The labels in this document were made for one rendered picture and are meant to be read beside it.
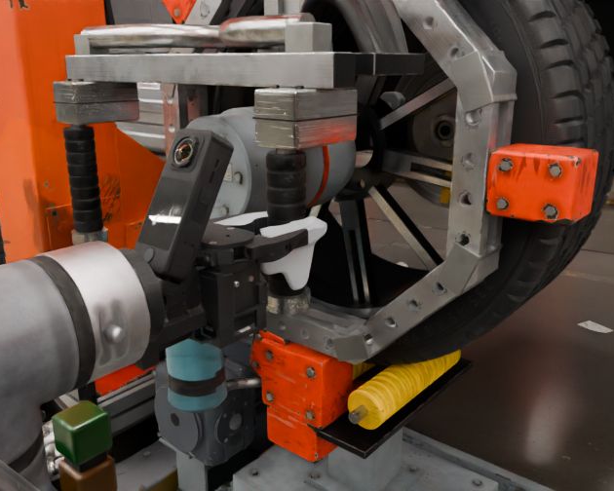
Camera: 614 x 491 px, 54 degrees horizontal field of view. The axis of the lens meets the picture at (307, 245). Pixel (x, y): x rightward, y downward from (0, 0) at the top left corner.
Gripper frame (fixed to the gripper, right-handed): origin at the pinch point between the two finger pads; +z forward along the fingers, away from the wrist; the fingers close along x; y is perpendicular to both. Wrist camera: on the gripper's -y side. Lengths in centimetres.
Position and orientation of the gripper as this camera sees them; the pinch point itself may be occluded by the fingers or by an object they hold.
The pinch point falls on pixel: (300, 217)
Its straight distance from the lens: 56.9
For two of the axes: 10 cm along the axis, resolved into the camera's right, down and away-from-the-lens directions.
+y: 0.0, 9.6, 2.9
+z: 6.4, -2.3, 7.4
